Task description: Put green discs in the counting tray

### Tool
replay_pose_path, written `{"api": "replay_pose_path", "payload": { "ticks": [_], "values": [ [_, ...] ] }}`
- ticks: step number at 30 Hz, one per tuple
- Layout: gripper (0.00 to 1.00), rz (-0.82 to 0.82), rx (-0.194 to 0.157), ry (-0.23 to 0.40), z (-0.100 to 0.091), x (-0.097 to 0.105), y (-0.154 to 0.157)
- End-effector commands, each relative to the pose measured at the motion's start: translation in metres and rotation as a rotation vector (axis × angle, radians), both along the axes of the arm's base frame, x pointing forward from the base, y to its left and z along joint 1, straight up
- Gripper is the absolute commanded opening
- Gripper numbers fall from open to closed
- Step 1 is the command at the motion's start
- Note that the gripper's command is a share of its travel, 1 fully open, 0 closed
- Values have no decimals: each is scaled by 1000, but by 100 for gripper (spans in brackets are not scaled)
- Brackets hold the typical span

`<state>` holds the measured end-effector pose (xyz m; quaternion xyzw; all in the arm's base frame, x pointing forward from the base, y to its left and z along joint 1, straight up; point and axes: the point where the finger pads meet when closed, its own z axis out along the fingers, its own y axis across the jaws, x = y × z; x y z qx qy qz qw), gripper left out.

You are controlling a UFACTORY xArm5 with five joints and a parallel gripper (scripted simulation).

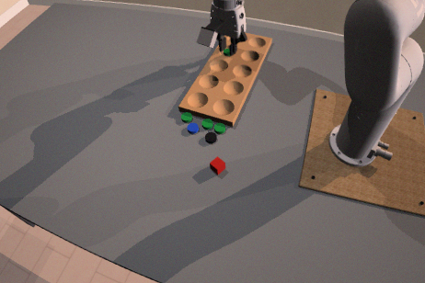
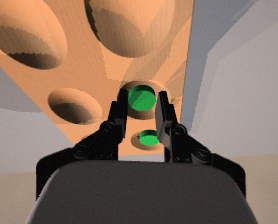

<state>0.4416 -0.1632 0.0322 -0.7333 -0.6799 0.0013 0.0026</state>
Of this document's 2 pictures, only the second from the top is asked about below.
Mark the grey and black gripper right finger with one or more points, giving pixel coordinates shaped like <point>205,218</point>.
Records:
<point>182,148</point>

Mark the orange tray with round pockets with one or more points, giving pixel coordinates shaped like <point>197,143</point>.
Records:
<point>71,57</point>

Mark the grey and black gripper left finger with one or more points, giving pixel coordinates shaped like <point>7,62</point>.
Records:
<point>98,146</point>

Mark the green disc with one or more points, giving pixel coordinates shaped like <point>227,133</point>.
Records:
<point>142,97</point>
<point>148,137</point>

